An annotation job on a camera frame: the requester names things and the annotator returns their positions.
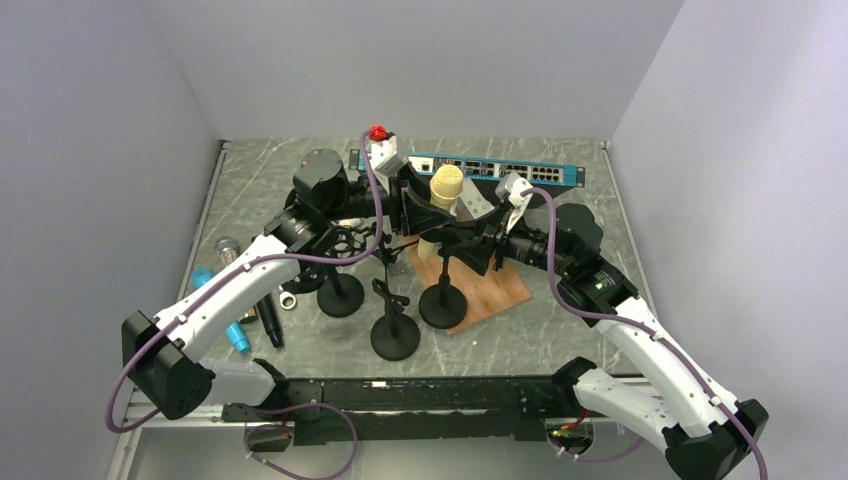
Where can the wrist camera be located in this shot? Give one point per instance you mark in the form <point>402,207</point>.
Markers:
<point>514,190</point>
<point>387,154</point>

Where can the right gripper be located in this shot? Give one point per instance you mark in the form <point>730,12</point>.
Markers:
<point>476,253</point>

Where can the wooden board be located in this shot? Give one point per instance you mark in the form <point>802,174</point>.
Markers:
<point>486,295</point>

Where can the clip desk mic stand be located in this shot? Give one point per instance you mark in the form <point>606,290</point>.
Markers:
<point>395,336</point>

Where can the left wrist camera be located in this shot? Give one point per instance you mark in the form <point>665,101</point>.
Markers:
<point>387,154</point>

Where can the tripod shock mount stand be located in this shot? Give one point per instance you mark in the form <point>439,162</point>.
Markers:
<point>352,242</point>

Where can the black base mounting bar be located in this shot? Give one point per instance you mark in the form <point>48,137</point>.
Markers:
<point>523,408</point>

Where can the shock mount desk stand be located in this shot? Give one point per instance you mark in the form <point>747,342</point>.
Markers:
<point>338,295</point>

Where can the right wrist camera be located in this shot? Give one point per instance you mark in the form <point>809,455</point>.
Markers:
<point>514,190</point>

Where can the yellow foam microphone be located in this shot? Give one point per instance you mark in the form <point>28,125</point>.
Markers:
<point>446,186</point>

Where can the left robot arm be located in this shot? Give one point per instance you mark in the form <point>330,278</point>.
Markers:
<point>165,356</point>

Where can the white hinged bracket fixture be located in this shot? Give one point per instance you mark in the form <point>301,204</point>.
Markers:
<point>471,205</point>

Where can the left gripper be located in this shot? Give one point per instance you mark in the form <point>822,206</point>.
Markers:
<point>419,189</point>

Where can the black handheld microphone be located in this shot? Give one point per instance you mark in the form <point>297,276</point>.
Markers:
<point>267,313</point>

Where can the blue network switch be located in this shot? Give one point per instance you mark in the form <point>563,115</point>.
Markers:
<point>486,173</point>

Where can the silver mesh glitter microphone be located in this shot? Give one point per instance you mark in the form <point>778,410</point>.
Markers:
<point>228,252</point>

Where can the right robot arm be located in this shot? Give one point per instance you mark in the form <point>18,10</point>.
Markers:
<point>703,430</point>

